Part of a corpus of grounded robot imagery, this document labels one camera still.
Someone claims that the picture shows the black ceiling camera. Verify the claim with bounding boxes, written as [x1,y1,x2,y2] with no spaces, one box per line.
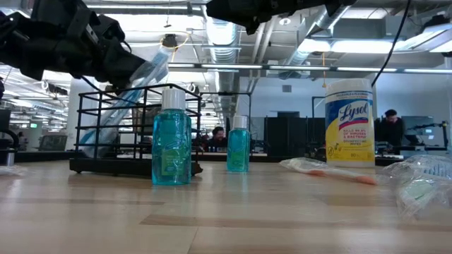
[160,33,179,50]

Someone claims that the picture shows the spiral ventilation duct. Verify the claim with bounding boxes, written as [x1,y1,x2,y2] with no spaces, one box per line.
[206,16,241,117]

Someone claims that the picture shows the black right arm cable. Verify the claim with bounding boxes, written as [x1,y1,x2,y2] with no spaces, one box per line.
[370,0,413,87]

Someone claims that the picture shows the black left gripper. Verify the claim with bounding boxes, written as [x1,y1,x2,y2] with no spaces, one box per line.
[20,0,148,90]

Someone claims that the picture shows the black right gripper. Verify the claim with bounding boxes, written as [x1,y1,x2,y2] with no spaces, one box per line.
[206,0,329,35]

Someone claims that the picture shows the monitor on arm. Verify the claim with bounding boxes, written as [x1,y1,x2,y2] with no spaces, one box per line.
[401,115,450,149]

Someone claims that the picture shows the Lysol wipes canister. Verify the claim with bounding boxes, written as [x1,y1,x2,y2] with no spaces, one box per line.
[324,78,376,169]

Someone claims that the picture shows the person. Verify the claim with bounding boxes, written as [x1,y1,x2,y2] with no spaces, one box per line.
[374,108,406,156]
[207,126,230,153]

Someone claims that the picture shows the teal mouthwash bottle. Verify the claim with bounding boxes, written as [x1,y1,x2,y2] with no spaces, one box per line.
[151,87,193,186]
[226,115,251,173]

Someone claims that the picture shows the black partition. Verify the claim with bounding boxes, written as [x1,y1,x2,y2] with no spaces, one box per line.
[264,116,326,158]

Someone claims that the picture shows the black wire caddy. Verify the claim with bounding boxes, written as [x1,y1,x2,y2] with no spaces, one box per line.
[69,83,204,177]

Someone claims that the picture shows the green toothbrush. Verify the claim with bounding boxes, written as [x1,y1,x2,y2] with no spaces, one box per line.
[394,174,452,222]

